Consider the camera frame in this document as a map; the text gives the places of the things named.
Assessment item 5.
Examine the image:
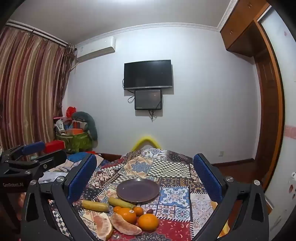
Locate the red box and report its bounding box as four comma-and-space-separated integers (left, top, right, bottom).
44, 140, 65, 153

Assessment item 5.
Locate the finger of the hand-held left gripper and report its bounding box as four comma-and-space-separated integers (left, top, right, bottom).
2, 141, 46, 161
7, 150, 68, 177

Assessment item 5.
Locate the patchwork printed blanket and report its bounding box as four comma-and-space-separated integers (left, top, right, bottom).
38, 148, 229, 241

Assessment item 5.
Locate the blue cloth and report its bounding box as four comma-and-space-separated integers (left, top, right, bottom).
67, 152, 93, 163

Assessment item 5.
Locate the peeled pomelo segment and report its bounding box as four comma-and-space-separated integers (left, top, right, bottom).
93, 212, 114, 241
110, 213, 142, 235

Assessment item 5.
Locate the green storage bag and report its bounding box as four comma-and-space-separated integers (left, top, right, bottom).
55, 132, 93, 153

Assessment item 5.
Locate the wall-mounted black television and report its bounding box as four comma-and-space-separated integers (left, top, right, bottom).
124, 60, 173, 90

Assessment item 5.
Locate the large orange with sticker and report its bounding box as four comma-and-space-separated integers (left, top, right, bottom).
119, 207, 137, 225

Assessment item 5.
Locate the plain orange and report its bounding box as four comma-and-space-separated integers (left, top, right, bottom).
138, 214, 159, 231

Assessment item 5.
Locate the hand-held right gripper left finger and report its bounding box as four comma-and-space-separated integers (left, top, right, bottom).
20, 153, 102, 241

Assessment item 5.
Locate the grey plush toy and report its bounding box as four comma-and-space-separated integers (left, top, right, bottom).
73, 111, 98, 141

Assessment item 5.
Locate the white air conditioner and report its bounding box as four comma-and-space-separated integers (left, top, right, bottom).
74, 36, 116, 63

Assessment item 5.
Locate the small black monitor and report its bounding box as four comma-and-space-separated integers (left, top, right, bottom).
134, 89, 162, 110

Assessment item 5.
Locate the curtain rail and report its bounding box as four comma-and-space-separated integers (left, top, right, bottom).
6, 20, 75, 50

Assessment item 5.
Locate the yellow curved headrest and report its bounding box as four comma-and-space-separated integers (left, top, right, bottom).
132, 136, 162, 151

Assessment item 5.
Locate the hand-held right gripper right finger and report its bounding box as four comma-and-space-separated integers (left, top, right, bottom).
192, 152, 270, 241

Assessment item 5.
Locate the striped curtain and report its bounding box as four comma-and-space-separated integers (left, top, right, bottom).
0, 25, 77, 160

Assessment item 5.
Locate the wooden overhead cabinet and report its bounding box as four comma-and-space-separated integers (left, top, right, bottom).
220, 0, 272, 57

